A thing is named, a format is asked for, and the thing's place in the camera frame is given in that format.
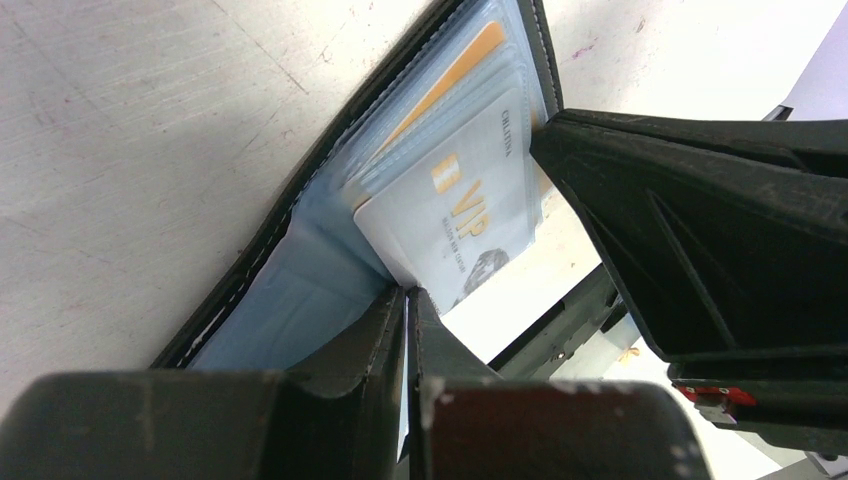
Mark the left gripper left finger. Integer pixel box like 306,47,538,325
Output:
1,287,405,479

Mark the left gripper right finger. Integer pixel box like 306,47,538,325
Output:
407,288,710,479

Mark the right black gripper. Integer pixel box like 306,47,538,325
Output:
531,109,847,456

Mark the white VIP credit card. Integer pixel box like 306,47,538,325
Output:
353,87,539,313

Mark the black leather card holder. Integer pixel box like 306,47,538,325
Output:
154,1,562,370

